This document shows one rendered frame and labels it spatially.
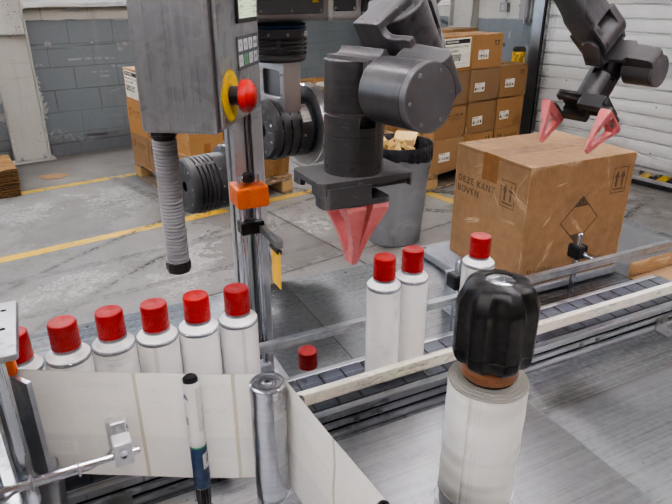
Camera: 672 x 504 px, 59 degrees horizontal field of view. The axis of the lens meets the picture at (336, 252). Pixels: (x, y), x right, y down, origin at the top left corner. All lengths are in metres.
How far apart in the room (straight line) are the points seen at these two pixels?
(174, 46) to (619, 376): 0.88
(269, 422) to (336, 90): 0.34
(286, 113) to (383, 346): 0.69
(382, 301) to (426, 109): 0.43
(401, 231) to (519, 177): 2.38
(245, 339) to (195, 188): 1.08
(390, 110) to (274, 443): 0.36
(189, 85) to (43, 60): 5.49
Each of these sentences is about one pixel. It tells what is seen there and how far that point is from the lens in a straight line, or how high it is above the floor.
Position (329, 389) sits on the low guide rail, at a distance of 0.87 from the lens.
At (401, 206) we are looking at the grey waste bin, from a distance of 3.54.
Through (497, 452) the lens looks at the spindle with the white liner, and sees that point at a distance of 0.67.
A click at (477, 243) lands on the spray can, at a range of 0.95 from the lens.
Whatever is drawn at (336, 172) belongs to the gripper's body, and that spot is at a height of 1.28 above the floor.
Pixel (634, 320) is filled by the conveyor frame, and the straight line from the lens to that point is 1.25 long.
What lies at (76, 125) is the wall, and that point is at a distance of 6.30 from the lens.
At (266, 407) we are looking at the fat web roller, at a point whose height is 1.05.
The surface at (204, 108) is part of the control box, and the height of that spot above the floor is 1.32.
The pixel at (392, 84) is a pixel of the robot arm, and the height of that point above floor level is 1.37.
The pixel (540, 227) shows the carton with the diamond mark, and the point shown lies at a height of 0.99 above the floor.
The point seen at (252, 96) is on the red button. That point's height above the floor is 1.33.
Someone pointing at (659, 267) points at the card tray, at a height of 0.84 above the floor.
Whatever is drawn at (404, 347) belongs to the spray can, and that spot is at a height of 0.93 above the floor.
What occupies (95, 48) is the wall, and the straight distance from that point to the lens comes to 6.28.
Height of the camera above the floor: 1.44
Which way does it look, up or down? 24 degrees down
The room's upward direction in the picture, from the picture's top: straight up
